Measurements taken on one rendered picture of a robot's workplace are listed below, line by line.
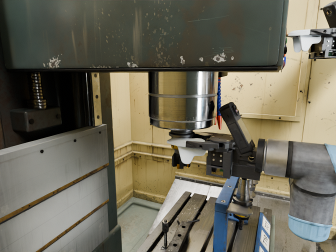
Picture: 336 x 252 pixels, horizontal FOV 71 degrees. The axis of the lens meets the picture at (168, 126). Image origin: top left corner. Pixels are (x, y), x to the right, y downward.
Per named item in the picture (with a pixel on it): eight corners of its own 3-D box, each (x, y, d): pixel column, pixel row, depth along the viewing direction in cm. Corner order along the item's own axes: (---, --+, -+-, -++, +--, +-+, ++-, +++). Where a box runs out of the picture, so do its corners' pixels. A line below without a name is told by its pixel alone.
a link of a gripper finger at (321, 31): (313, 34, 65) (342, 34, 66) (313, 28, 65) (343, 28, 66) (302, 36, 70) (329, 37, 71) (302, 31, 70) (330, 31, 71)
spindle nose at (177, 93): (161, 115, 67) (161, 72, 64) (219, 119, 62) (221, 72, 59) (137, 127, 52) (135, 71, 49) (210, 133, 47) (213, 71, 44)
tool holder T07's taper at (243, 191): (237, 193, 80) (238, 174, 78) (251, 196, 77) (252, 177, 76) (234, 198, 76) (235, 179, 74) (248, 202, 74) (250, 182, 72)
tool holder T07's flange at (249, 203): (235, 198, 81) (235, 191, 81) (253, 202, 78) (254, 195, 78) (230, 206, 76) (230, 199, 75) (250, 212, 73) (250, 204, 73)
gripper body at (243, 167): (202, 174, 53) (260, 185, 48) (203, 137, 51) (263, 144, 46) (211, 163, 60) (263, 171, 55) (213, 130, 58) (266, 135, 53)
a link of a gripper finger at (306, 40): (291, 50, 67) (322, 51, 68) (294, 28, 66) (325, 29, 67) (285, 51, 70) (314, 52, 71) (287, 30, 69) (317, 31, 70)
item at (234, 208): (252, 209, 73) (253, 207, 73) (251, 218, 68) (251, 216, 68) (229, 204, 76) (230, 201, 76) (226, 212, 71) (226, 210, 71)
